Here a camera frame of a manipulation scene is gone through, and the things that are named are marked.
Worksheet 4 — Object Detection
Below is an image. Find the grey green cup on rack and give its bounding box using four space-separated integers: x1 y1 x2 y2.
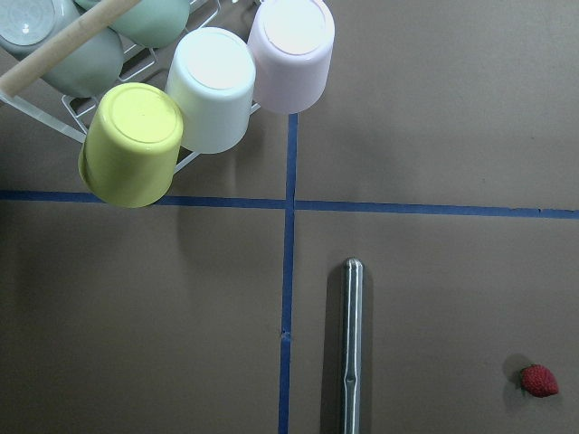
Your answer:
1 0 124 98

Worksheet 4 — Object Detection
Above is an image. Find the white cup on rack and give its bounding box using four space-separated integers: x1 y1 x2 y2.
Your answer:
166 27 256 154

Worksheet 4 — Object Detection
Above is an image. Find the yellow cup on rack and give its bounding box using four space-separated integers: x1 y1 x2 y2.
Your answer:
79 82 183 208

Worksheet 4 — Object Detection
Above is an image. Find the red strawberry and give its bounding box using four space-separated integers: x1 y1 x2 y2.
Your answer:
519 364 559 398

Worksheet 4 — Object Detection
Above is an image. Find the steel muddler black tip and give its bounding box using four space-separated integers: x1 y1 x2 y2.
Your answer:
340 258 364 434

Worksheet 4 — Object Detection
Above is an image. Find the pink cup on rack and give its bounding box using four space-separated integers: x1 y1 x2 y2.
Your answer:
247 0 335 114

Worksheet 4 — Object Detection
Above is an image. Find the white wire cup rack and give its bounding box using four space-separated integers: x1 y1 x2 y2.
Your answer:
1 1 255 185

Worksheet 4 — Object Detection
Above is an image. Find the wooden rack handle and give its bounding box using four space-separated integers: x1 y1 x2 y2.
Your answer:
1 0 138 98

